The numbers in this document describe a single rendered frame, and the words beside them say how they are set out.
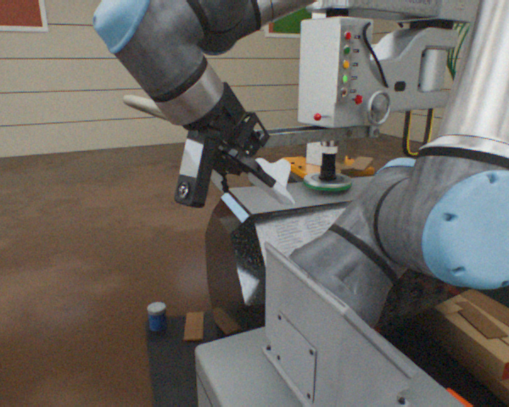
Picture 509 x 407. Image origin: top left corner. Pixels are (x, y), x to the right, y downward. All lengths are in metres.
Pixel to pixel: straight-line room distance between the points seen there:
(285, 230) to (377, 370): 0.96
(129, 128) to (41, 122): 1.40
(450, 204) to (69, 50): 7.22
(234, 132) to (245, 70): 7.60
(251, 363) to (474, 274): 0.50
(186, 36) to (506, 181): 0.41
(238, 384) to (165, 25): 0.63
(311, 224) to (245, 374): 0.91
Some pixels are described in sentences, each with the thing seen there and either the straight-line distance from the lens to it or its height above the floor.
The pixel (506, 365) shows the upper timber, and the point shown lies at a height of 0.18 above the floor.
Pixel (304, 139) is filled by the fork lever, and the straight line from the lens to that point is 1.67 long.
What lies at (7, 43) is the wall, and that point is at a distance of 7.55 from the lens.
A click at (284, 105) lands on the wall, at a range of 8.62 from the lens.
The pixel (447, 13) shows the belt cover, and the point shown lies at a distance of 2.23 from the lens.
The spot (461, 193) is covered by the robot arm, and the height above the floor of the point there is 1.28.
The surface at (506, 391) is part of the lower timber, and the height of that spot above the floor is 0.08.
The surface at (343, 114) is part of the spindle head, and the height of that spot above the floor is 1.22.
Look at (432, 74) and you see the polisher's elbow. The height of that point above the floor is 1.37.
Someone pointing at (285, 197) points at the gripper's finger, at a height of 1.23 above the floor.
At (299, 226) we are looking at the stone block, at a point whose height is 0.81.
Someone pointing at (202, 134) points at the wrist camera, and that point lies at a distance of 0.58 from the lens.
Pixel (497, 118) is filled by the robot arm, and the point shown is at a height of 1.36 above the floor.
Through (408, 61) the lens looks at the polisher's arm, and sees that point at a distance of 2.05.
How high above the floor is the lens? 1.43
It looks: 20 degrees down
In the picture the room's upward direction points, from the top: straight up
